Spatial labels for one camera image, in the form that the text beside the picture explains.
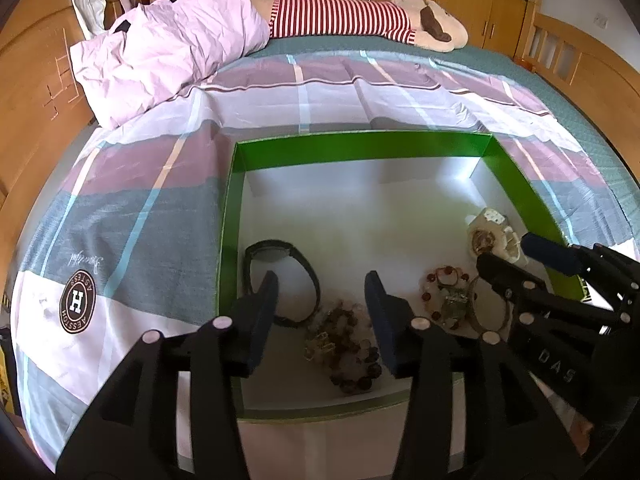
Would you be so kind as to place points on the green cardboard box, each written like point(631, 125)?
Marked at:
point(375, 210)

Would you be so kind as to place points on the teal quilted bed sheet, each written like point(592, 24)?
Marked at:
point(500, 67)

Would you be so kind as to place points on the plush toy with striped shirt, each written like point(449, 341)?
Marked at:
point(340, 17)

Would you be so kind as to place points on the pink pillow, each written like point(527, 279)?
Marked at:
point(165, 45)

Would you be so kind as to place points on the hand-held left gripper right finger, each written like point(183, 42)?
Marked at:
point(380, 325)

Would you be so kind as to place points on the black wristband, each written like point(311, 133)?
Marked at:
point(267, 247)

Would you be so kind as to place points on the bronze bangle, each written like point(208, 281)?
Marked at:
point(472, 317)

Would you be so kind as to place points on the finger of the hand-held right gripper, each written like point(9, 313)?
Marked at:
point(500, 270)
point(547, 255)

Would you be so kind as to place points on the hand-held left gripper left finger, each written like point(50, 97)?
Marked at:
point(262, 325)

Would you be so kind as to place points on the plaid bed blanket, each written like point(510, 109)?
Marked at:
point(125, 235)

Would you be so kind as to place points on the white garment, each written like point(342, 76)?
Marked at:
point(87, 0)

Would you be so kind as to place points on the wooden headboard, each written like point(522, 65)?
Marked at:
point(30, 85)

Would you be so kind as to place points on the wooden footboard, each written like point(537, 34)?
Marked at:
point(600, 90)

